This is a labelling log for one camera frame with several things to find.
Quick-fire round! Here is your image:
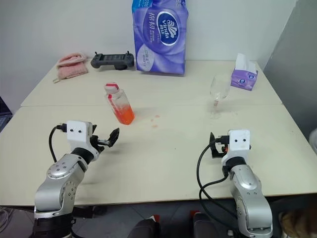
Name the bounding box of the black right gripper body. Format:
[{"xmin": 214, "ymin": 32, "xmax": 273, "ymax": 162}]
[{"xmin": 212, "ymin": 134, "xmax": 230, "ymax": 158}]

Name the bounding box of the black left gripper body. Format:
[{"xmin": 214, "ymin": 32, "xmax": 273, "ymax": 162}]
[{"xmin": 89, "ymin": 128, "xmax": 110, "ymax": 156}]

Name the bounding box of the plastic bottle with orange liquid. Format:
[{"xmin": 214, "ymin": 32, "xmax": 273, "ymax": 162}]
[{"xmin": 103, "ymin": 83, "xmax": 136, "ymax": 125}]

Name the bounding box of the red and white bottle cap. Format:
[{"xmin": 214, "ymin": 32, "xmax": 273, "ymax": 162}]
[{"xmin": 105, "ymin": 82, "xmax": 120, "ymax": 95}]

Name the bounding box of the clear wine glass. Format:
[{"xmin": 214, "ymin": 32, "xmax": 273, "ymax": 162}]
[{"xmin": 207, "ymin": 74, "xmax": 231, "ymax": 119}]

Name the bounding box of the pink folded towel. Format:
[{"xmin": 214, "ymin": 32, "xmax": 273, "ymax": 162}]
[{"xmin": 52, "ymin": 52, "xmax": 89, "ymax": 84}]

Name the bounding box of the small purple tissue box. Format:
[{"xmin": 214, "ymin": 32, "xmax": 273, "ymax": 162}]
[{"xmin": 230, "ymin": 53, "xmax": 259, "ymax": 92}]

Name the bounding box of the dark grey handheld controller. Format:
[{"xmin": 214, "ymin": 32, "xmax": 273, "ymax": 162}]
[{"xmin": 90, "ymin": 51, "xmax": 136, "ymax": 71}]

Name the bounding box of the dark rounded shape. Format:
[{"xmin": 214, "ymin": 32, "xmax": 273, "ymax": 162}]
[
  {"xmin": 133, "ymin": 215, "xmax": 162, "ymax": 238},
  {"xmin": 190, "ymin": 210, "xmax": 224, "ymax": 238}
]

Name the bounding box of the dark laptop computer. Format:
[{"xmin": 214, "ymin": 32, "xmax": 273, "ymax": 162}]
[{"xmin": 0, "ymin": 95, "xmax": 13, "ymax": 134}]

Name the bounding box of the large purple tissue pack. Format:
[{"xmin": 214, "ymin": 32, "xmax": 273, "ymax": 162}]
[{"xmin": 130, "ymin": 0, "xmax": 190, "ymax": 76}]

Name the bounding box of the grey partition panel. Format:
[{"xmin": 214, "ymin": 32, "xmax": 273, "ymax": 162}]
[{"xmin": 262, "ymin": 0, "xmax": 317, "ymax": 146}]

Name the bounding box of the brown fuzzy object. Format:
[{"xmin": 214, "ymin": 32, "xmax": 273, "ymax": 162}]
[{"xmin": 279, "ymin": 205, "xmax": 317, "ymax": 238}]

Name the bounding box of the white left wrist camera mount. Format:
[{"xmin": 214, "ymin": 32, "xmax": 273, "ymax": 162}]
[{"xmin": 66, "ymin": 120, "xmax": 94, "ymax": 150}]

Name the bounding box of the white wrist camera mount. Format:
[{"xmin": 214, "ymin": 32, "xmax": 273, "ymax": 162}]
[
  {"xmin": 66, "ymin": 120, "xmax": 94, "ymax": 150},
  {"xmin": 224, "ymin": 128, "xmax": 251, "ymax": 161}
]

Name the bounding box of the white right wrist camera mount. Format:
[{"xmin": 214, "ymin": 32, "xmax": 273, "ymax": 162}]
[{"xmin": 224, "ymin": 128, "xmax": 251, "ymax": 161}]

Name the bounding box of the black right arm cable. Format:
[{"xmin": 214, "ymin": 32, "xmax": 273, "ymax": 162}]
[{"xmin": 196, "ymin": 144, "xmax": 235, "ymax": 235}]

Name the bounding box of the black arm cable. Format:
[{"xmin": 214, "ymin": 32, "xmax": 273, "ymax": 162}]
[
  {"xmin": 196, "ymin": 144, "xmax": 235, "ymax": 235},
  {"xmin": 48, "ymin": 122, "xmax": 68, "ymax": 163}
]

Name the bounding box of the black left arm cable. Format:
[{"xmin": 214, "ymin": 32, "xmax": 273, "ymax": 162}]
[{"xmin": 48, "ymin": 122, "xmax": 68, "ymax": 163}]

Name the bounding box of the white cable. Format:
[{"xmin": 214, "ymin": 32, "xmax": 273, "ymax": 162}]
[{"xmin": 0, "ymin": 206, "xmax": 10, "ymax": 224}]

